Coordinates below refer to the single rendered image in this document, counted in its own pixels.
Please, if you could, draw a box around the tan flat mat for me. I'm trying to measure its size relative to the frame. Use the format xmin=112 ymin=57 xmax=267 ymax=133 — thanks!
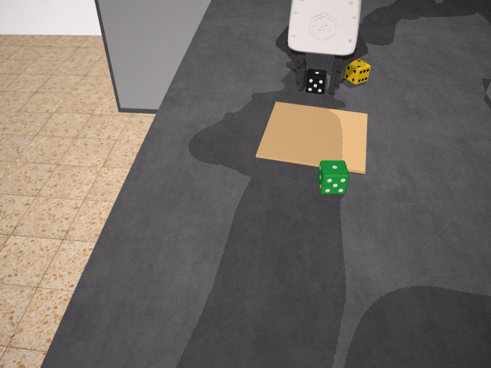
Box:
xmin=256 ymin=102 xmax=367 ymax=174

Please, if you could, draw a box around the black die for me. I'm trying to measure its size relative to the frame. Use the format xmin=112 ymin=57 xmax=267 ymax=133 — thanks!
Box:
xmin=306 ymin=69 xmax=327 ymax=94

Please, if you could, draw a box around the green die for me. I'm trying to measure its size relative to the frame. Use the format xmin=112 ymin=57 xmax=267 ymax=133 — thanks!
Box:
xmin=318 ymin=160 xmax=350 ymax=194

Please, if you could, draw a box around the yellow die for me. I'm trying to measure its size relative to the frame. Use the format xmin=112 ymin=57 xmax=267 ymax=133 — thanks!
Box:
xmin=345 ymin=59 xmax=371 ymax=84

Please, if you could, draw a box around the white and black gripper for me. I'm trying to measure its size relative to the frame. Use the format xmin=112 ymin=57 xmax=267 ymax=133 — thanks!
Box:
xmin=275 ymin=0 xmax=368 ymax=94

